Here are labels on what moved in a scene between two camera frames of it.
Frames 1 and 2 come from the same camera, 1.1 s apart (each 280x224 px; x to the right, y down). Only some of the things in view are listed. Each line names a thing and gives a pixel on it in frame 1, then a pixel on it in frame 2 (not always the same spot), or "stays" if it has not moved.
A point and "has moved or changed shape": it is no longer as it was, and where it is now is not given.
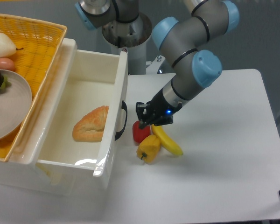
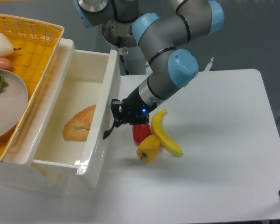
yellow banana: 165,142 stays
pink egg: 3,63 stays
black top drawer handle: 124,106 -> 107,132
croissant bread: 90,128 -> 77,129
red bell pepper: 138,133 stays
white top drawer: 89,122 has moved or changed shape
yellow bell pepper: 148,149 stays
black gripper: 157,111 -> 133,106
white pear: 2,46 stays
